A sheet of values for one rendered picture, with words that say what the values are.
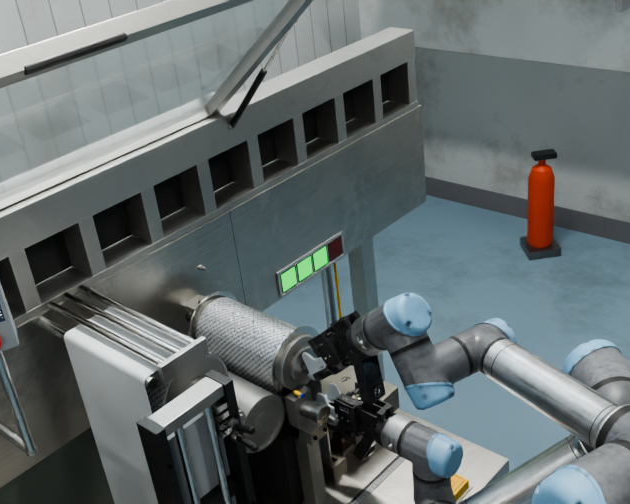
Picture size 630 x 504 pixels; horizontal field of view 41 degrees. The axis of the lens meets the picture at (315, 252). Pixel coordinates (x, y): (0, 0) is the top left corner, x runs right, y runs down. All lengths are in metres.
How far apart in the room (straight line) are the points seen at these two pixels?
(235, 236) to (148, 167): 0.31
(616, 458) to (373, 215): 1.29
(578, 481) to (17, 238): 1.03
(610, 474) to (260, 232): 1.10
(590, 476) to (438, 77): 3.84
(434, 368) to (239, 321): 0.49
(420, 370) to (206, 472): 0.40
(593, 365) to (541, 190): 2.76
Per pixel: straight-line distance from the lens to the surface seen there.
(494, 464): 1.99
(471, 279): 4.33
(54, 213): 1.66
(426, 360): 1.45
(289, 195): 2.07
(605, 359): 1.66
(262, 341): 1.71
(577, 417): 1.35
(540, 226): 4.45
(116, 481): 1.80
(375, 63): 2.24
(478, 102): 4.77
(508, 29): 4.57
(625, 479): 1.21
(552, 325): 4.01
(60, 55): 1.17
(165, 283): 1.86
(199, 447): 1.45
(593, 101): 4.46
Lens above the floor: 2.27
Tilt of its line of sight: 29 degrees down
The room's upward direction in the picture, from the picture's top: 7 degrees counter-clockwise
